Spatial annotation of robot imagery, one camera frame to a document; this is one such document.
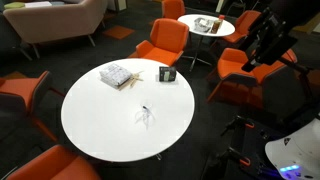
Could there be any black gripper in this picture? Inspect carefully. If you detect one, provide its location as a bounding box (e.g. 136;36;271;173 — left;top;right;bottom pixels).
239;6;298;73

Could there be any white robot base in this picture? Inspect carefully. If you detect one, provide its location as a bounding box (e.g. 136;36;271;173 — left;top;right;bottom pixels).
264;114;320;180

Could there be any clear plastic cup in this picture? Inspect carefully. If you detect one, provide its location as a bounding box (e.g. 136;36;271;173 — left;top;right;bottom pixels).
134;102;157;131

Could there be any brown jar red lid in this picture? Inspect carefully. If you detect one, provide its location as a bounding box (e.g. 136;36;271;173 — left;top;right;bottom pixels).
210;14;226;35

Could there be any grey foil bag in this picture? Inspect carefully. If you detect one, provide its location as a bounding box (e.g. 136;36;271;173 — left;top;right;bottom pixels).
193;16;215;34

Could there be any small white round table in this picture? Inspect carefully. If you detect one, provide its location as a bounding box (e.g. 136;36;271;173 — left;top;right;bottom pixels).
177;13;236;73

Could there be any black robot cart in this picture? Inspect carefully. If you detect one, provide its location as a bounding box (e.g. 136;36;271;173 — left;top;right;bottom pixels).
199;114;288;180

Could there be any small black container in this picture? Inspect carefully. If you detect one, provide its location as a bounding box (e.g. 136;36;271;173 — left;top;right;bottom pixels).
158;65;177;83

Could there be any wooden sticks bundle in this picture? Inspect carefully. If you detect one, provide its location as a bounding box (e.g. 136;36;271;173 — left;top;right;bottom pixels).
117;70;145;92

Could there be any metal table foot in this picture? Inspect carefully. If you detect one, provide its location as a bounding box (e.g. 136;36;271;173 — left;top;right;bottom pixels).
153;152;165;162

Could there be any white cabinet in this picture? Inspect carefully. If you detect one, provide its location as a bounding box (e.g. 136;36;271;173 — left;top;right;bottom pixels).
107;0;129;13

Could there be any beige sofa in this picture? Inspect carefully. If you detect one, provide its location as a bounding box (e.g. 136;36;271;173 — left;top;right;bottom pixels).
2;0;110;60

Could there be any white paper sheet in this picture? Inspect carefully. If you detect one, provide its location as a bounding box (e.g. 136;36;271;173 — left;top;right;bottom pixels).
24;0;53;9

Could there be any green cushion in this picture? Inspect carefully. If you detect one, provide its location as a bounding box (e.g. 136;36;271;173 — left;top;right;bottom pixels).
3;1;26;10

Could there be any black metal stand frame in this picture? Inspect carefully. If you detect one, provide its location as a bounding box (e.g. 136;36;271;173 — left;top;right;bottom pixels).
279;56;320;125

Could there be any black clamp orange handle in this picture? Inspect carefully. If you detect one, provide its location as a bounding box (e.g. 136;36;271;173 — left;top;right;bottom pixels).
214;146;252;168
221;114;256;136

